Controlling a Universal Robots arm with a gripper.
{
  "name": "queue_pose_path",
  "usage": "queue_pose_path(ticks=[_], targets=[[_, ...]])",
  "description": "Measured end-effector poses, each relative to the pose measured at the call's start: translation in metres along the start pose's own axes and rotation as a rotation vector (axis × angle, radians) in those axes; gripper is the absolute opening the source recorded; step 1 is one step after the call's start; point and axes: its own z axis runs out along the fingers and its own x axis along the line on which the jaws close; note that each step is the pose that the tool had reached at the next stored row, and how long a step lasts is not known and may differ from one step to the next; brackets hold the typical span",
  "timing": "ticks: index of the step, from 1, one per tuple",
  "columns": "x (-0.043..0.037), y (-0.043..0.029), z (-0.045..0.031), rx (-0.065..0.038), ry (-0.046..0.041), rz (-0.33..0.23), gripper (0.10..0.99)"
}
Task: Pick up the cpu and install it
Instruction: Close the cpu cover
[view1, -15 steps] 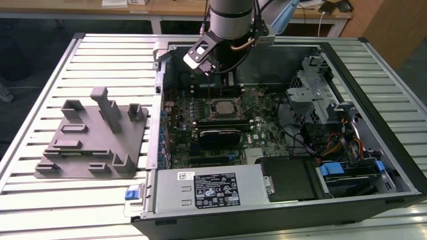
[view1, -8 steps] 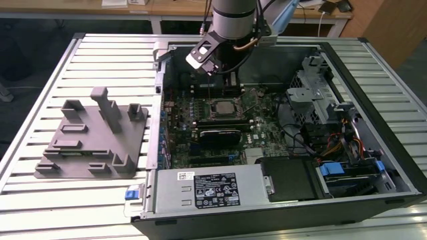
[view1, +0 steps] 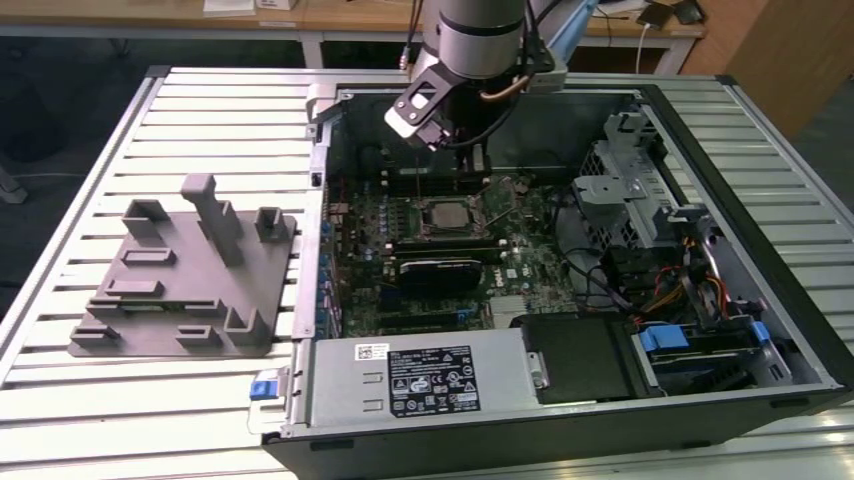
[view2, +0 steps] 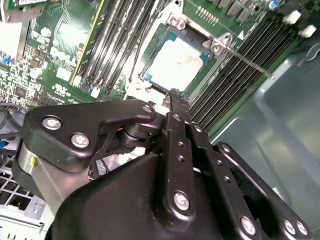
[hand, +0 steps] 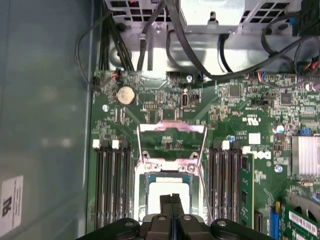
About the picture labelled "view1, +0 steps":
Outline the grey furniture foot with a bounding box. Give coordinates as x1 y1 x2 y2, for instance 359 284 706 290
0 162 29 205

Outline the black graphics card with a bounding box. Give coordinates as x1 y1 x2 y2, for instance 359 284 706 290
397 255 483 303

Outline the grey parts rack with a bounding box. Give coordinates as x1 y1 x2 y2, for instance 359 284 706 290
68 173 303 359

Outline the grey power supply unit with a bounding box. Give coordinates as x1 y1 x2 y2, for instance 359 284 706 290
309 329 552 426

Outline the brown wrist cable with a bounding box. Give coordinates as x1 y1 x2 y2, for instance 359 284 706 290
477 74 535 107

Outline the silver CPU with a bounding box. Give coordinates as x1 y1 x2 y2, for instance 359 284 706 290
425 202 469 230

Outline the silver metal drive cage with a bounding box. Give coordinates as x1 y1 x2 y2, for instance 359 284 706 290
570 112 719 261

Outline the brown wooden cabinet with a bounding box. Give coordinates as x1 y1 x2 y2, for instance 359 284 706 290
680 0 854 139

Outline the black drive bay cover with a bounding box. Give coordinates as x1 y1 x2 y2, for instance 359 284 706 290
523 314 635 405

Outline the metal socket cover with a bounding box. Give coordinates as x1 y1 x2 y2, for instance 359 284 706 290
469 172 535 226

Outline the silver chipset heatsink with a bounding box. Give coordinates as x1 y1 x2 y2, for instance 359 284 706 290
491 295 535 326

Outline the black cable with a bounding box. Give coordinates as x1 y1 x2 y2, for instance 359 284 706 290
559 247 642 314

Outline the metal disk bay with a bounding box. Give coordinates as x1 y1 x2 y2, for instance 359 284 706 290
630 299 828 401

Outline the white cable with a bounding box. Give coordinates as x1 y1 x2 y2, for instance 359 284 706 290
632 22 654 74

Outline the green motherboard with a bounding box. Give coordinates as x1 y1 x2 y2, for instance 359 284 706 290
323 169 602 336

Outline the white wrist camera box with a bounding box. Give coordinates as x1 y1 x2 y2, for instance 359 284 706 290
526 69 570 95
383 92 455 151

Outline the blue disk carrier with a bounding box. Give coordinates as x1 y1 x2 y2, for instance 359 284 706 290
636 323 690 362

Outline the black PC case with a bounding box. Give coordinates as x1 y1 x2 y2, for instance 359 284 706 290
247 82 854 480

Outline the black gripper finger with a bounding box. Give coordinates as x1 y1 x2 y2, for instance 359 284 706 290
456 143 476 186
473 143 493 186

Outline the black expansion slot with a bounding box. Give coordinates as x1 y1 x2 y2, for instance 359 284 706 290
380 310 472 335

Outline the orange yellow wire bundle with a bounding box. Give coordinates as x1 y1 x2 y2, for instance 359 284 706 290
632 267 728 324

